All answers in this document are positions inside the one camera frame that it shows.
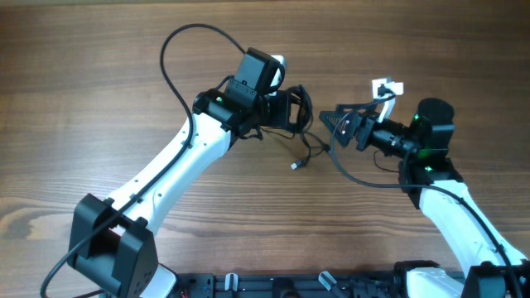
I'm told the black cable bundle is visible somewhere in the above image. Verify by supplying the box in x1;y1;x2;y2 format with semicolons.
260;84;332;171

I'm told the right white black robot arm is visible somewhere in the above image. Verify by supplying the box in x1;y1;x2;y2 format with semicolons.
319;98;529;297

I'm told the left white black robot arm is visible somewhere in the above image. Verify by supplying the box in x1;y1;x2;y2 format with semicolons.
67;48;289;297

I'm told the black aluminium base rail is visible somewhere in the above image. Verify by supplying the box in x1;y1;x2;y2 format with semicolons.
170;272;402;298

